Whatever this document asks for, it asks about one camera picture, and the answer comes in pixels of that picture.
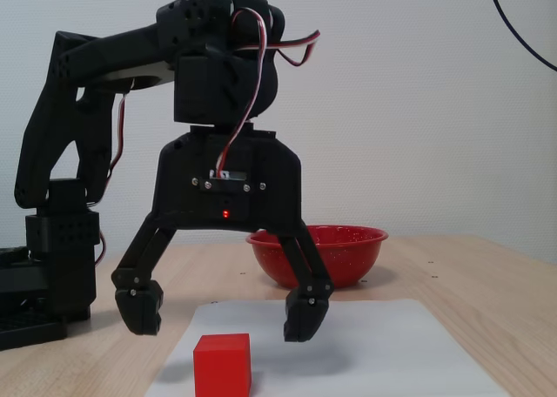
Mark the red speckled enamel bowl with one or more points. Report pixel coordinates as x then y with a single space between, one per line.
357 257

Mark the red cube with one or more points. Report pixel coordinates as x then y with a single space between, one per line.
219 366

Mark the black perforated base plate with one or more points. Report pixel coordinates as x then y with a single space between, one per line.
26 329

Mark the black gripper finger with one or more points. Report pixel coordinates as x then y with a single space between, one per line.
304 312

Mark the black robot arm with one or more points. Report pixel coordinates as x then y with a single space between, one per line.
109 53

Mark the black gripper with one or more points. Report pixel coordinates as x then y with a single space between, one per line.
183 184

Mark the white paper sheet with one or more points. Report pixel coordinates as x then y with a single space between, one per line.
370 353

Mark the black base mount block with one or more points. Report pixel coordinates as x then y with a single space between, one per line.
17 275

